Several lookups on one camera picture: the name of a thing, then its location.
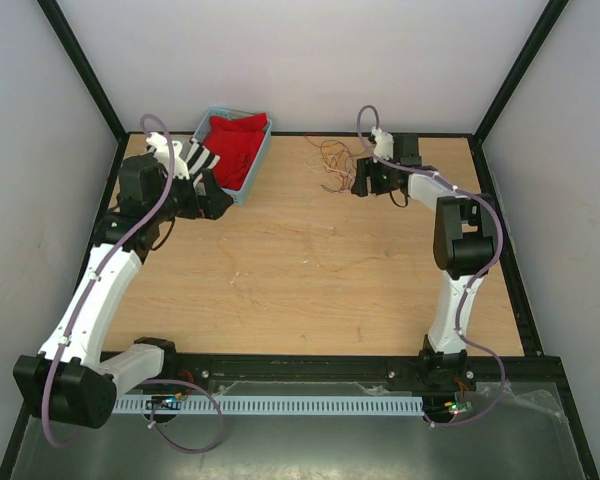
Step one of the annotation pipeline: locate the right circuit board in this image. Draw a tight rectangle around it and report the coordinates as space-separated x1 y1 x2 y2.
444 401 473 416

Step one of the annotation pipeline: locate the black aluminium frame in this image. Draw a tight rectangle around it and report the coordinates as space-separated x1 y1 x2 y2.
0 0 600 480

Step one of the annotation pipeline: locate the white wire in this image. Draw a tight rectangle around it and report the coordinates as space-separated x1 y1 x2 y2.
303 149 361 186

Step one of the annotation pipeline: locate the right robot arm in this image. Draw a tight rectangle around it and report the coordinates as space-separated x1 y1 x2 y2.
351 157 502 390

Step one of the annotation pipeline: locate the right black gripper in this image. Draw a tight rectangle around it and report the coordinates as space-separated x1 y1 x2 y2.
351 153 400 197

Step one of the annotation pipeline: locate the red cloth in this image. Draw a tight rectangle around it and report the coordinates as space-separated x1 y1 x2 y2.
204 113 268 191

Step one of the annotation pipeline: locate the circuit board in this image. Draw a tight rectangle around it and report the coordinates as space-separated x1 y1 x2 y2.
145 395 183 410
444 401 473 416

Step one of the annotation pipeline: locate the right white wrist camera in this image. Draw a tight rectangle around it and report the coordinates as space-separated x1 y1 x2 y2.
369 127 394 161

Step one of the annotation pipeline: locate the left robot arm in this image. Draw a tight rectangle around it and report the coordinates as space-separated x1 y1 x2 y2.
13 153 233 428

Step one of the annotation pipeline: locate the left circuit board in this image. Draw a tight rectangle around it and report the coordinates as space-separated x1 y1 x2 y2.
145 395 183 410

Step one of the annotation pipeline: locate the grey slotted cable duct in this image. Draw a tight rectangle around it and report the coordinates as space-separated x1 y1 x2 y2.
113 394 423 417

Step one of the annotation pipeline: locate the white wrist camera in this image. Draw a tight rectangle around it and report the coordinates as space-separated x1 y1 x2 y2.
145 132 190 180
369 127 394 161

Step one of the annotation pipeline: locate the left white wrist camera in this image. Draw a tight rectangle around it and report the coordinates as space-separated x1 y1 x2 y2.
145 132 190 180

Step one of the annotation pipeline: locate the blue plastic basket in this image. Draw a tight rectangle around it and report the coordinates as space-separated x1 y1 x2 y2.
192 107 273 205

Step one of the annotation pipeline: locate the black white striped cloth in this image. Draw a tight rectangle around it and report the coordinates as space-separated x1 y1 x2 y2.
182 138 221 178

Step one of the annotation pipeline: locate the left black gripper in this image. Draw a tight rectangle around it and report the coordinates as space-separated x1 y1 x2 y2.
149 165 231 224

